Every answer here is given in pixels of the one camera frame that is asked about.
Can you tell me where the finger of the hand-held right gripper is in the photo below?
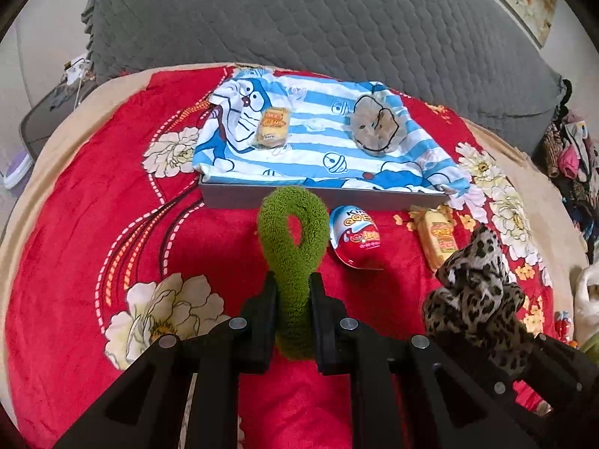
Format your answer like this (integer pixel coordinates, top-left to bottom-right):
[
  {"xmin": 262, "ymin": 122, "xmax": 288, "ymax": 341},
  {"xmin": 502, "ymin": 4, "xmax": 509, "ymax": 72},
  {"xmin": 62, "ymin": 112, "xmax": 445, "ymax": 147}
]
[
  {"xmin": 524, "ymin": 334, "xmax": 599, "ymax": 412},
  {"xmin": 449, "ymin": 343, "xmax": 569, "ymax": 449}
]

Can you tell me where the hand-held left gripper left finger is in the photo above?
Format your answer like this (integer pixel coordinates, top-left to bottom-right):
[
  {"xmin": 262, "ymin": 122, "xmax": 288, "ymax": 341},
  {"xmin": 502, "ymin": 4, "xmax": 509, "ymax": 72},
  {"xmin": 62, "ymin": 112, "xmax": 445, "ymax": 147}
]
[{"xmin": 54, "ymin": 271, "xmax": 279, "ymax": 449}]

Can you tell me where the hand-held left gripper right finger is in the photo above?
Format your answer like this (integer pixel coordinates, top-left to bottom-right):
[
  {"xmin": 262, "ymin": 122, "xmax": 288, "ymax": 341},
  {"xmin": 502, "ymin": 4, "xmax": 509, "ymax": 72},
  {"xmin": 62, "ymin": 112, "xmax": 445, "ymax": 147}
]
[{"xmin": 309, "ymin": 272, "xmax": 539, "ymax": 449}]

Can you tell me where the green fuzzy hair ring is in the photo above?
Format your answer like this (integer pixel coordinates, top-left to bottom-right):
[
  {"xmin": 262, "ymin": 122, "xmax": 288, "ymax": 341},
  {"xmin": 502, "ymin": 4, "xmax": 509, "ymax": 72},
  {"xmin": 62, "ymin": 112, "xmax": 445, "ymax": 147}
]
[{"xmin": 256, "ymin": 186, "xmax": 329, "ymax": 362}]

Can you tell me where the leopard print scrunchie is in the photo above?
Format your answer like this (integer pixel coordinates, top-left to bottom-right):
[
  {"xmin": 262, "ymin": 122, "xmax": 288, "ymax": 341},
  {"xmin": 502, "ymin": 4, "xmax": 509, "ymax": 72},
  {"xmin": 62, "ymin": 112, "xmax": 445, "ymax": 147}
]
[{"xmin": 422, "ymin": 224, "xmax": 536, "ymax": 379}]

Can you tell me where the red white chocolate egg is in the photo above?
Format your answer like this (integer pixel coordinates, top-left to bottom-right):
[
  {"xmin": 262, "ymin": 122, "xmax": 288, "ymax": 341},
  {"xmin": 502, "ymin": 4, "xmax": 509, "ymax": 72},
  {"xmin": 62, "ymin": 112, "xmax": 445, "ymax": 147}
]
[{"xmin": 329, "ymin": 205, "xmax": 385, "ymax": 271}]

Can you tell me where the grey shallow box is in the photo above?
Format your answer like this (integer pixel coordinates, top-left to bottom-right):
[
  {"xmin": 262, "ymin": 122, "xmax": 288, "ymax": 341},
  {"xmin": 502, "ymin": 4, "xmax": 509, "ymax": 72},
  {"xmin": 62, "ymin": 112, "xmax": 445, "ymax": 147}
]
[{"xmin": 199, "ymin": 175, "xmax": 457, "ymax": 211}]

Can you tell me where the yellow snack packet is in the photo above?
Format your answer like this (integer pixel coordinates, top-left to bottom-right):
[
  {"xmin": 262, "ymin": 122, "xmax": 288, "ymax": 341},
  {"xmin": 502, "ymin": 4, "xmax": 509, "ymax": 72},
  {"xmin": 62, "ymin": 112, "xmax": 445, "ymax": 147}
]
[
  {"xmin": 253, "ymin": 107, "xmax": 292, "ymax": 148},
  {"xmin": 409, "ymin": 208, "xmax": 462, "ymax": 272}
]

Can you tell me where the sheer beige scrunchie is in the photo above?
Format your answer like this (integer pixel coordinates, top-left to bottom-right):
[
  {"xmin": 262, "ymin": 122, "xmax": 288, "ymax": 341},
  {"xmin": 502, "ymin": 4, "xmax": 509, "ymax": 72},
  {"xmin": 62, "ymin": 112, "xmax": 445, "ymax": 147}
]
[{"xmin": 350, "ymin": 94, "xmax": 407, "ymax": 157}]

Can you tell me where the small red toy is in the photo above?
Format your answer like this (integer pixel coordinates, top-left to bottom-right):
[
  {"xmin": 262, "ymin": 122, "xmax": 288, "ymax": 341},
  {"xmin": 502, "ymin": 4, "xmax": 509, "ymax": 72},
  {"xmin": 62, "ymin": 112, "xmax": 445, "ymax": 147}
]
[{"xmin": 554, "ymin": 311, "xmax": 574, "ymax": 344}]

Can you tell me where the white plastic bag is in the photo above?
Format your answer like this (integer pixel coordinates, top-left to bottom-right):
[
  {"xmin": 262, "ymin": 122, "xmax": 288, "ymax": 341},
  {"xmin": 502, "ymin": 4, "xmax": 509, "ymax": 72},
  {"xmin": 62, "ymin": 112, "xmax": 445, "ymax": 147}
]
[{"xmin": 573, "ymin": 262, "xmax": 599, "ymax": 337}]

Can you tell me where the blue striped cartoon cloth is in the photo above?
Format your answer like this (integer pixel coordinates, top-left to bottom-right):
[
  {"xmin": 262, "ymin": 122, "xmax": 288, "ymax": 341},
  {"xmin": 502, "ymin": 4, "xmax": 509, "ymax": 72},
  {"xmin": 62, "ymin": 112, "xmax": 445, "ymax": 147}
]
[{"xmin": 193, "ymin": 68, "xmax": 471, "ymax": 197}]

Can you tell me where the red floral blanket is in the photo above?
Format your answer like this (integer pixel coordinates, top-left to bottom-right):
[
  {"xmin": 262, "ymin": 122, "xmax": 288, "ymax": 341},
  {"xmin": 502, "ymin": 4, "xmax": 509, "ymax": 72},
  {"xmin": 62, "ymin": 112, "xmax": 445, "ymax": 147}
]
[{"xmin": 4, "ymin": 65, "xmax": 557, "ymax": 449}]

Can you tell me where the pile of clothes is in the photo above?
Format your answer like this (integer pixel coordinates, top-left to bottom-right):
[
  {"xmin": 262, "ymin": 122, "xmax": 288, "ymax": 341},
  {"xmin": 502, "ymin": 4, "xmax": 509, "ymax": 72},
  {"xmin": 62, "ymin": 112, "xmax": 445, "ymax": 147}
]
[{"xmin": 533, "ymin": 110, "xmax": 599, "ymax": 263}]

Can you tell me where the purple white bin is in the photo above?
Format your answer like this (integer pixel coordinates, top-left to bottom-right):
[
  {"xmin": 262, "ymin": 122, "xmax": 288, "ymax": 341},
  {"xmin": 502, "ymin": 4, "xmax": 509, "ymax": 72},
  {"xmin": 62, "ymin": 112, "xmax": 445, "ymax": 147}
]
[{"xmin": 2, "ymin": 152, "xmax": 33, "ymax": 190}]

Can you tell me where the grey bedside table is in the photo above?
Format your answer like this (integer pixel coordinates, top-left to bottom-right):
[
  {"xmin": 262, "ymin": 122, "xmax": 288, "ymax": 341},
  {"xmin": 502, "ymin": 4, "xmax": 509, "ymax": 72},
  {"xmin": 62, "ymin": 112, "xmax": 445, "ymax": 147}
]
[{"xmin": 19, "ymin": 82, "xmax": 97, "ymax": 160}]

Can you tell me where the grey quilted headboard cover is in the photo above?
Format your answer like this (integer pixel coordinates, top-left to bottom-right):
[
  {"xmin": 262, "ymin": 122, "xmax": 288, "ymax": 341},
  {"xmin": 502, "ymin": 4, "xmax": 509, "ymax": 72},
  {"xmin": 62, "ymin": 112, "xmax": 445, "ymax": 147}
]
[{"xmin": 80, "ymin": 0, "xmax": 572, "ymax": 155}]

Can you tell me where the flower painting panel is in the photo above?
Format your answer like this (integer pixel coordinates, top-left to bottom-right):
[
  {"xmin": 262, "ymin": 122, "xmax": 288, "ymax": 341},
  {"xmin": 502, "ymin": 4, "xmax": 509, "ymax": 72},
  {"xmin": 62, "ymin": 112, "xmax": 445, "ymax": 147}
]
[{"xmin": 493, "ymin": 0, "xmax": 560, "ymax": 48}]

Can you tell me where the white charger with cable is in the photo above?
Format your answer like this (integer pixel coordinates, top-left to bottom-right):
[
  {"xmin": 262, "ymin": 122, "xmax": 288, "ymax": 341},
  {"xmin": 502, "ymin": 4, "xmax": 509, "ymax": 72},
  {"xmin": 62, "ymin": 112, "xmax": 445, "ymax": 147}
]
[{"xmin": 63, "ymin": 56, "xmax": 92, "ymax": 85}]

